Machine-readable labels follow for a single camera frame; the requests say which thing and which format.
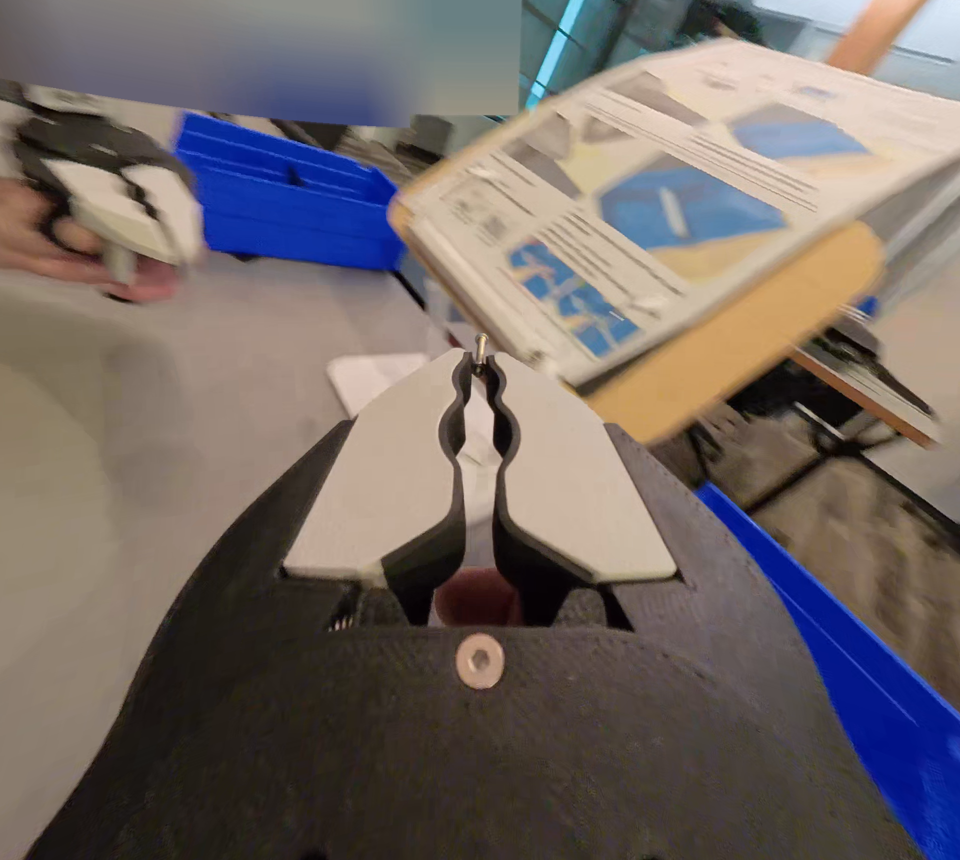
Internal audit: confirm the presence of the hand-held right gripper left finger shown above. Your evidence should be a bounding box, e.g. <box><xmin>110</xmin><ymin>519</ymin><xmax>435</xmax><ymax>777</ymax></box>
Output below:
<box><xmin>283</xmin><ymin>347</ymin><xmax>474</xmax><ymax>624</ymax></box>

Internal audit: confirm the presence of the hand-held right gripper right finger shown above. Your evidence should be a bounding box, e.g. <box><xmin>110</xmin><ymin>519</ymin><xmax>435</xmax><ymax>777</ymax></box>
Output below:
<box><xmin>486</xmin><ymin>351</ymin><xmax>678</xmax><ymax>624</ymax></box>

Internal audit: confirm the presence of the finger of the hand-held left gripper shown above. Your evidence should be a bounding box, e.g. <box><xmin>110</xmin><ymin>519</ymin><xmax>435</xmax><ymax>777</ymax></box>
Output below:
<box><xmin>46</xmin><ymin>160</ymin><xmax>177</xmax><ymax>283</ymax></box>
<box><xmin>133</xmin><ymin>164</ymin><xmax>205</xmax><ymax>267</ymax></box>

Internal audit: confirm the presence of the blue plastic bin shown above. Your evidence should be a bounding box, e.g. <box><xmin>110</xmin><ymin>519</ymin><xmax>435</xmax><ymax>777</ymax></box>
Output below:
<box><xmin>174</xmin><ymin>112</ymin><xmax>410</xmax><ymax>273</ymax></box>
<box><xmin>693</xmin><ymin>481</ymin><xmax>960</xmax><ymax>860</ymax></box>

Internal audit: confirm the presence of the white desk mat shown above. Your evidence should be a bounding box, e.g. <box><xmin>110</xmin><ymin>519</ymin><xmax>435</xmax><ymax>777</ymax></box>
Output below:
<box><xmin>326</xmin><ymin>352</ymin><xmax>500</xmax><ymax>527</ymax></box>

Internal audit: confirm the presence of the person's left hand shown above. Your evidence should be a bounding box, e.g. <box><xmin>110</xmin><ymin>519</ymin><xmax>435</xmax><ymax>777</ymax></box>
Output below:
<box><xmin>0</xmin><ymin>185</ymin><xmax>177</xmax><ymax>302</ymax></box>

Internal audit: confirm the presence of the wooden tilted board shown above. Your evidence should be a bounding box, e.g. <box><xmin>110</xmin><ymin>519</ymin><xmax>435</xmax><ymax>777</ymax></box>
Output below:
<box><xmin>386</xmin><ymin>38</ymin><xmax>960</xmax><ymax>444</ymax></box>

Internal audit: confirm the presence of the printed instruction sheet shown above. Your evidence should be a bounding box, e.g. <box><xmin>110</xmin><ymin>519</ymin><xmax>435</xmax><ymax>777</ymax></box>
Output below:
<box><xmin>408</xmin><ymin>38</ymin><xmax>960</xmax><ymax>381</ymax></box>

